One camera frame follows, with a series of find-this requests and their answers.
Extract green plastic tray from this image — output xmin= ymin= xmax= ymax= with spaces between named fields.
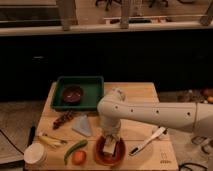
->
xmin=51 ymin=76 xmax=104 ymax=111

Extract yellow corn husk toy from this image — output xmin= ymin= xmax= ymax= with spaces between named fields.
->
xmin=37 ymin=133 xmax=66 ymax=148

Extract grey folded cloth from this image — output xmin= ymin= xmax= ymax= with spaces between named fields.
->
xmin=72 ymin=115 xmax=92 ymax=137

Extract red bowl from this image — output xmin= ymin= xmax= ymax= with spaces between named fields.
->
xmin=93 ymin=136 xmax=126 ymax=166

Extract dark brown bowl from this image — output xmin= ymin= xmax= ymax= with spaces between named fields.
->
xmin=62 ymin=86 xmax=83 ymax=103

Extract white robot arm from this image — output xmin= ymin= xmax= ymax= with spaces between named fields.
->
xmin=97 ymin=88 xmax=213 ymax=138

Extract white board eraser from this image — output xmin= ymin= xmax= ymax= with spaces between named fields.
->
xmin=103 ymin=137 xmax=116 ymax=155

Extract green cucumber toy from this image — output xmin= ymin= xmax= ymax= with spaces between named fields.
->
xmin=64 ymin=139 xmax=88 ymax=165

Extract brown sausage toy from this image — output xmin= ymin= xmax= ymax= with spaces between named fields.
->
xmin=53 ymin=111 xmax=74 ymax=130

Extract white round container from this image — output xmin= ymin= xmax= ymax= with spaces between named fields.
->
xmin=24 ymin=143 xmax=47 ymax=165

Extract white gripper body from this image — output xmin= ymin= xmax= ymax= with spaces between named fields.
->
xmin=100 ymin=119 xmax=121 ymax=141

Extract orange tomato toy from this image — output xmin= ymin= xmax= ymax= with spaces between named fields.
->
xmin=72 ymin=150 xmax=86 ymax=165

